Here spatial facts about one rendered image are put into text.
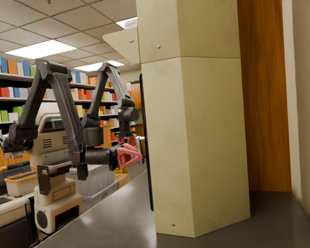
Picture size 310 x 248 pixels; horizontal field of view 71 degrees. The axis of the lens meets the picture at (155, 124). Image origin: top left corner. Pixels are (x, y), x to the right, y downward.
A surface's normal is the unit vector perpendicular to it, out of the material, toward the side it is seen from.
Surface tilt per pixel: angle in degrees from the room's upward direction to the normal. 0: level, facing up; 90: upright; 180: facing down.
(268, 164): 90
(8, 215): 90
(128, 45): 90
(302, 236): 0
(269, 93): 90
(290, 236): 0
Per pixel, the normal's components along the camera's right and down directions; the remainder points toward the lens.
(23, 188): 0.85, 0.00
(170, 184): -0.36, 0.08
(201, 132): 0.39, 0.01
